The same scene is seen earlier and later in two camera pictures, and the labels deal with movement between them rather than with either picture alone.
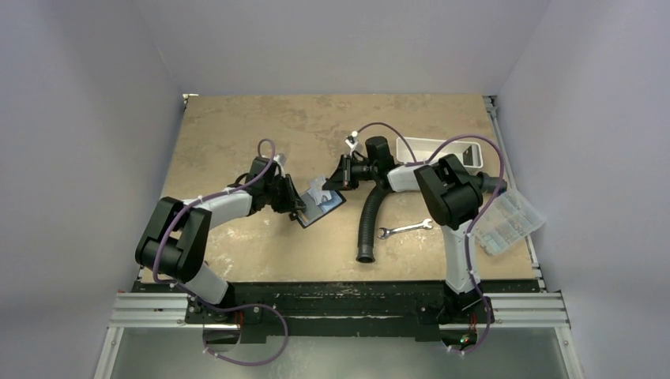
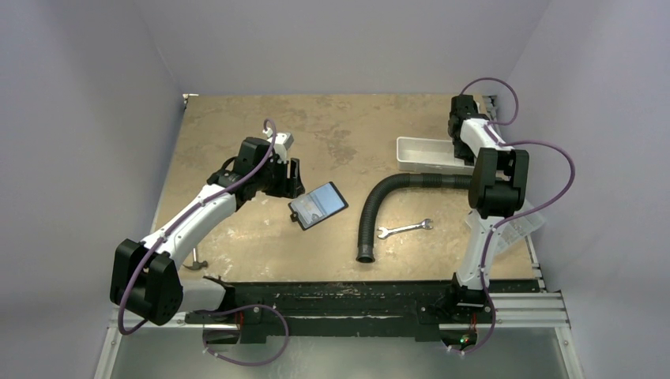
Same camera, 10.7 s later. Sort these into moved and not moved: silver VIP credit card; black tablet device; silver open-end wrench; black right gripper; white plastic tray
Moved: silver VIP credit card; black right gripper
Not moved: white plastic tray; silver open-end wrench; black tablet device
